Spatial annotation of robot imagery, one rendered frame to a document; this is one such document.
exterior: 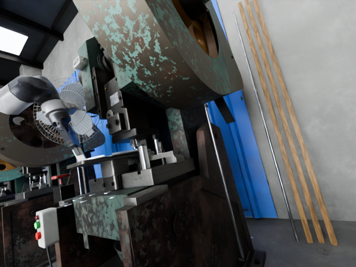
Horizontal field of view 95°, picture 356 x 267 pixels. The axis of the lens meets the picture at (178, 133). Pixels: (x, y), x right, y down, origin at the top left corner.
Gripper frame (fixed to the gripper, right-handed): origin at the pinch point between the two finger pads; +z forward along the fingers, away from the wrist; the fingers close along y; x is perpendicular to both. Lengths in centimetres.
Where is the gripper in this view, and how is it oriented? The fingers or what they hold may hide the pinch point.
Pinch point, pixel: (79, 154)
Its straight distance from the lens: 83.0
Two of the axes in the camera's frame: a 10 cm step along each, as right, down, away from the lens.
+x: 8.4, -4.8, 2.6
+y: 2.0, -1.8, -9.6
